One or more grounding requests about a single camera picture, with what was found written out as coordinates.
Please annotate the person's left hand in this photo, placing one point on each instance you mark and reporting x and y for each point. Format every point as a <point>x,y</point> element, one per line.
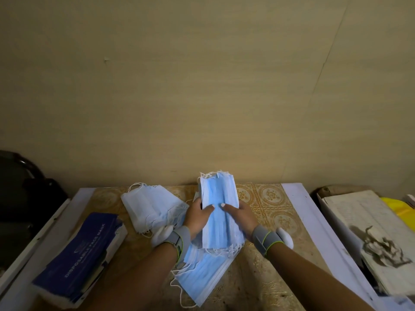
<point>196,216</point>

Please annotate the person's right hand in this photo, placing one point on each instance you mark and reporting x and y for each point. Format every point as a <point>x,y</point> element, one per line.
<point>241,216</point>

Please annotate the person's right thumb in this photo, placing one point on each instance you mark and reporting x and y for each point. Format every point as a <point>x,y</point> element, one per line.
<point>228,208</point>

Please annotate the person's left thumb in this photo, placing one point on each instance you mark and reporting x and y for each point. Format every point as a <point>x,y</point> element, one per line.
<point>207,210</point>

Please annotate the stack of blue masks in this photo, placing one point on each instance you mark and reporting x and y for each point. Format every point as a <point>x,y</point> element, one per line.
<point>220,216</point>

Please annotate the person's left forearm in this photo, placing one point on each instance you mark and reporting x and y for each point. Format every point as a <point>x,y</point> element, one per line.
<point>136,278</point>

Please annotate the person's right forearm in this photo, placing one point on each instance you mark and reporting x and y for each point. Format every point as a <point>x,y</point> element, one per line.
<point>311,278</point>

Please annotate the grey left wrist tracker band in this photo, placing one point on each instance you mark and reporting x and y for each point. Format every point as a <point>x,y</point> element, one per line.
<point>176,238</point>

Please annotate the grey wrist tracker band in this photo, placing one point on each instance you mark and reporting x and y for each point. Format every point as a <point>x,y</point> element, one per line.
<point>270,239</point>
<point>176,238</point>

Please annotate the grey right wrist tracker band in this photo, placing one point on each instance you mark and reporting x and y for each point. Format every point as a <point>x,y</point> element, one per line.
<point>270,239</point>

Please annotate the patterned yellow table cloth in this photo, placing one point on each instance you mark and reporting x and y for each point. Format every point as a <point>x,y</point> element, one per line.
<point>256,255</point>

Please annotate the pile of white face masks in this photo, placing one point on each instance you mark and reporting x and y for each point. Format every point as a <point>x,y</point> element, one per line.
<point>152,207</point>

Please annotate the flat pile of blue masks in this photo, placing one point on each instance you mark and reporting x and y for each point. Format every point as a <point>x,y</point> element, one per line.
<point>202,275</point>

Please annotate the blue face mask box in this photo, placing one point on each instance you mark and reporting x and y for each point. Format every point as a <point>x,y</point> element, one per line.
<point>79,255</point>

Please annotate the worn white board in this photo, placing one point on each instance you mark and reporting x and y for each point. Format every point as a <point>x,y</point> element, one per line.
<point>376,242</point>

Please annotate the yellow plastic bag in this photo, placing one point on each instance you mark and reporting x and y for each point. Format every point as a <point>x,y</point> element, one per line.
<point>400,208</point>

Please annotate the black chair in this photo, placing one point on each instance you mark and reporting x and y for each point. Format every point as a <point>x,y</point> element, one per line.
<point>24,207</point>

